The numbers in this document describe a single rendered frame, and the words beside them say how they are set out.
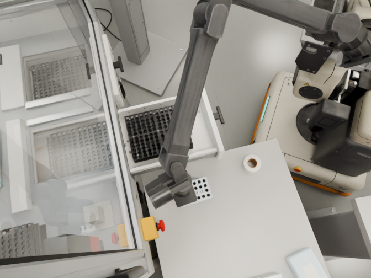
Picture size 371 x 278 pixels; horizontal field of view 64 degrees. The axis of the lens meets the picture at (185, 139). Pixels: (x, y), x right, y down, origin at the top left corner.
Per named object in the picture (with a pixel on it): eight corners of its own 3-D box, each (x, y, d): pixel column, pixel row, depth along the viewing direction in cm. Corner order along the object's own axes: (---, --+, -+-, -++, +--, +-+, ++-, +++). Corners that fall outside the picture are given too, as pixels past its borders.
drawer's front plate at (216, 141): (200, 94, 124) (202, 80, 114) (221, 159, 115) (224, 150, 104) (196, 95, 124) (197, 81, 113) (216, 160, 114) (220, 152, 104)
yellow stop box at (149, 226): (157, 217, 105) (154, 214, 99) (161, 237, 103) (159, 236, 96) (142, 220, 105) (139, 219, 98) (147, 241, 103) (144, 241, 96)
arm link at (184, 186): (196, 185, 80) (185, 166, 81) (173, 197, 79) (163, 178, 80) (195, 188, 86) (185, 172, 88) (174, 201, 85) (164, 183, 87)
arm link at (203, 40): (233, 7, 66) (212, 10, 75) (211, 0, 63) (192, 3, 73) (185, 181, 77) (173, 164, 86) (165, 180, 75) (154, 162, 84)
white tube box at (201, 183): (205, 178, 118) (206, 176, 114) (212, 198, 115) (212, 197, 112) (175, 186, 117) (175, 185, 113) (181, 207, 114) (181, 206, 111)
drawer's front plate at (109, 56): (112, 49, 131) (105, 32, 121) (124, 107, 122) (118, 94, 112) (107, 50, 131) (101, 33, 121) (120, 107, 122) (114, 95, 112)
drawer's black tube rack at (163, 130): (181, 110, 120) (181, 102, 113) (192, 150, 114) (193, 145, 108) (127, 123, 118) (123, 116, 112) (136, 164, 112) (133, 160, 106)
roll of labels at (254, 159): (252, 154, 121) (254, 151, 118) (262, 167, 119) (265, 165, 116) (238, 162, 120) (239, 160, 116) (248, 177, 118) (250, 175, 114)
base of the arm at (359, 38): (374, 60, 84) (380, 28, 88) (360, 43, 80) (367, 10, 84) (343, 69, 91) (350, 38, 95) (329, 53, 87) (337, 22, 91)
